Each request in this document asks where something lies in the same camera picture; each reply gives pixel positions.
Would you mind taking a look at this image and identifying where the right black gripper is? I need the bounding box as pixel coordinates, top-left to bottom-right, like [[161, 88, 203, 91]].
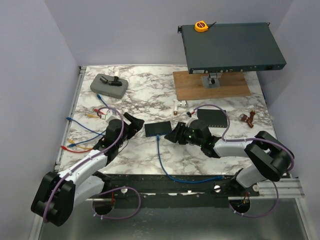
[[164, 121, 204, 147]]

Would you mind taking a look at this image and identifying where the black TP-Link network switch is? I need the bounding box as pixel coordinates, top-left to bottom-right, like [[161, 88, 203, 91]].
[[197, 109, 228, 128]]

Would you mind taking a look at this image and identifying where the red-brown handle tool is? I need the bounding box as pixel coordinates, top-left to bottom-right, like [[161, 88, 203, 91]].
[[239, 110, 256, 128]]

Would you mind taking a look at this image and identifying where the yellow ethernet cable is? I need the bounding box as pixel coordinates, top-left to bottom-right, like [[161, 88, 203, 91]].
[[67, 113, 106, 151]]

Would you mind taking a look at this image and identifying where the red ethernet cable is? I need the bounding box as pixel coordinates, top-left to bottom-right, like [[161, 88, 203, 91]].
[[61, 108, 107, 153]]

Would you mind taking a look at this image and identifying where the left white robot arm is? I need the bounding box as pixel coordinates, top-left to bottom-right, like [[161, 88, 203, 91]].
[[30, 112, 145, 227]]

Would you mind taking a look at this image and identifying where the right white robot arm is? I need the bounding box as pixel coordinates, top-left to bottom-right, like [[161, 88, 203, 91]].
[[164, 119, 294, 196]]

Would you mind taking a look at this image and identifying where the white faucet pipe fitting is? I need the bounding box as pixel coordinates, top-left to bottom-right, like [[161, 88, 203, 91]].
[[173, 99, 188, 116]]

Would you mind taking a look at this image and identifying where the wooden board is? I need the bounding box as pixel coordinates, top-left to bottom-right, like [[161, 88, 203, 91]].
[[173, 71, 251, 101]]

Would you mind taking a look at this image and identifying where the black T-shaped fitting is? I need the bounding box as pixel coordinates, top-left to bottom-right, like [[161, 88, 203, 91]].
[[99, 75, 123, 87]]

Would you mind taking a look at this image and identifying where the grey case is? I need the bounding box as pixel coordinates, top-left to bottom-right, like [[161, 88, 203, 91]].
[[90, 73, 129, 99]]

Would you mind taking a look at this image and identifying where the grey metal stand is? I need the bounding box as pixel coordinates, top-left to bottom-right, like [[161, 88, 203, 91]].
[[201, 73, 222, 89]]

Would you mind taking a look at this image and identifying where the dark green rack unit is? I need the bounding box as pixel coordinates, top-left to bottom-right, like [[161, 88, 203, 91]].
[[177, 22, 287, 74]]

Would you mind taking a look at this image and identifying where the yellow tape measure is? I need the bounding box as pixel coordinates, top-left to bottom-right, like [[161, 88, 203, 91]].
[[194, 20, 217, 33]]

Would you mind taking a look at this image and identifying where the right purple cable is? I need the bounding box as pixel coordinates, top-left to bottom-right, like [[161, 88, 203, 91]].
[[189, 104, 296, 218]]

